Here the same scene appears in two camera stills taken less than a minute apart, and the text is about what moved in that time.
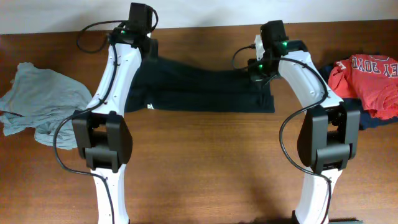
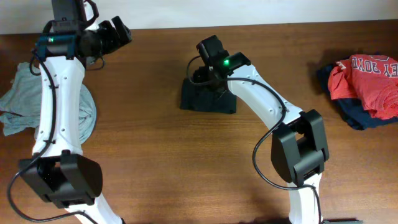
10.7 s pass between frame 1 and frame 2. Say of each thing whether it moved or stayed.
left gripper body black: moved
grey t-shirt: stayed
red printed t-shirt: stayed
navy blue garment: stayed
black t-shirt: moved
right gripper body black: moved
